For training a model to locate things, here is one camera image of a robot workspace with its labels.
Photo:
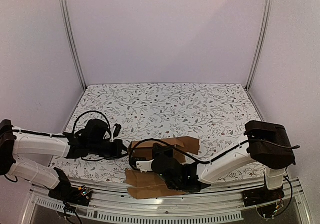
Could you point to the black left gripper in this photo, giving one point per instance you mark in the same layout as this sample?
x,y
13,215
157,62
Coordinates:
x,y
119,146

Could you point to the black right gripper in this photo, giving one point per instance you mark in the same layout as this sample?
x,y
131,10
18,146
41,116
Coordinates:
x,y
172,180

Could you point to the brown cardboard box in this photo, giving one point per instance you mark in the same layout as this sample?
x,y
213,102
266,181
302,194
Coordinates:
x,y
170,159

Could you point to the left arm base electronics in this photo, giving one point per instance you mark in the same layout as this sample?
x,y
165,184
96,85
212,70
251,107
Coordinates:
x,y
65,192

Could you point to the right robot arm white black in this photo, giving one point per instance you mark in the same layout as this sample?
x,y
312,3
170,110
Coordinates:
x,y
262,142

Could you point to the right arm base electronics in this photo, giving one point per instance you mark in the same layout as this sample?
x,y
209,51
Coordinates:
x,y
267,201

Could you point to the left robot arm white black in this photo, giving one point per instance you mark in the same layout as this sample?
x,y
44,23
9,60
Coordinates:
x,y
97,138

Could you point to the floral patterned table mat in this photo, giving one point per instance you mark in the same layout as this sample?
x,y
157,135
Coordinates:
x,y
215,114

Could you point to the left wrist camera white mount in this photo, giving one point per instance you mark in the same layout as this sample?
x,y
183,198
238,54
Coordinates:
x,y
115,131

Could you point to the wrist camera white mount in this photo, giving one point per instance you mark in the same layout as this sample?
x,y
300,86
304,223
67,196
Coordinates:
x,y
115,131
141,165

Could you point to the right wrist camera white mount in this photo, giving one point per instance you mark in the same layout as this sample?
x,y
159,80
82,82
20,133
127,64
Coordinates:
x,y
141,165

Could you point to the aluminium front rail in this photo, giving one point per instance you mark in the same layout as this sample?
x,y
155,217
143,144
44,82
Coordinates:
x,y
222,203

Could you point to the left aluminium frame post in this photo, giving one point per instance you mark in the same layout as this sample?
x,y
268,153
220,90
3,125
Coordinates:
x,y
72,44

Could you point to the aluminium frame post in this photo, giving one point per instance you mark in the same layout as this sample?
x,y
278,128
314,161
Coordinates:
x,y
72,44
260,44

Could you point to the right aluminium frame post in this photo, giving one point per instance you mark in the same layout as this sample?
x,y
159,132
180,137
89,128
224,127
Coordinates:
x,y
260,44

